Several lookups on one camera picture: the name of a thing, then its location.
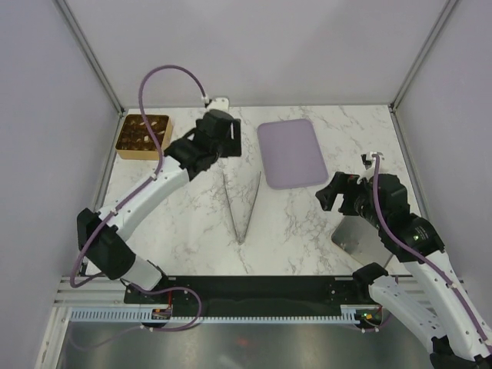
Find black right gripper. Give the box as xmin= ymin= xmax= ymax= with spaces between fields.
xmin=314 ymin=170 xmax=386 ymax=228

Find steel slotted tongs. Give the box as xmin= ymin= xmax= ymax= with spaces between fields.
xmin=222 ymin=171 xmax=262 ymax=245

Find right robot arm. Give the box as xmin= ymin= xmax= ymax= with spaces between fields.
xmin=316 ymin=171 xmax=491 ymax=368

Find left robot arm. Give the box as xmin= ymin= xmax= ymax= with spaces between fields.
xmin=77 ymin=108 xmax=241 ymax=303

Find gold chocolate box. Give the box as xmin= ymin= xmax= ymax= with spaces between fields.
xmin=115 ymin=115 xmax=174 ymax=161

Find steel tray lid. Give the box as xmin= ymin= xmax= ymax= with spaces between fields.
xmin=331 ymin=217 xmax=392 ymax=267

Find lilac plastic tray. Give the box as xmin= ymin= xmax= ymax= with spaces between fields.
xmin=257 ymin=118 xmax=328 ymax=190

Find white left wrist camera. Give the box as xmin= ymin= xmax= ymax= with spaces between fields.
xmin=204 ymin=96 xmax=230 ymax=112

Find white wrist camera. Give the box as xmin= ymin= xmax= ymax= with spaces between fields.
xmin=357 ymin=151 xmax=386 ymax=185
xmin=204 ymin=96 xmax=230 ymax=112

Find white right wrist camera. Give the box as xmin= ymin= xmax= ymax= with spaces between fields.
xmin=357 ymin=151 xmax=386 ymax=185

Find right aluminium corner post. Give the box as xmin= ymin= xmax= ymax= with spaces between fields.
xmin=388 ymin=0 xmax=460 ymax=114

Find aluminium corner post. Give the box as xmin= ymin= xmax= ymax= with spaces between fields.
xmin=388 ymin=0 xmax=460 ymax=114
xmin=52 ymin=0 xmax=125 ymax=117

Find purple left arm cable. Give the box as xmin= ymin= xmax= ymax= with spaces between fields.
xmin=69 ymin=65 xmax=211 ymax=331

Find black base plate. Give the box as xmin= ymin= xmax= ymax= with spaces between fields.
xmin=122 ymin=274 xmax=385 ymax=318

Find left aluminium corner post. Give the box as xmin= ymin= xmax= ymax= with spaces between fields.
xmin=52 ymin=0 xmax=125 ymax=117

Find aluminium frame rail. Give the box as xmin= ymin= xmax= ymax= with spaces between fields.
xmin=53 ymin=274 xmax=131 ymax=307

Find white slotted cable duct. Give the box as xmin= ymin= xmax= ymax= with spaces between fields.
xmin=69 ymin=307 xmax=360 ymax=324

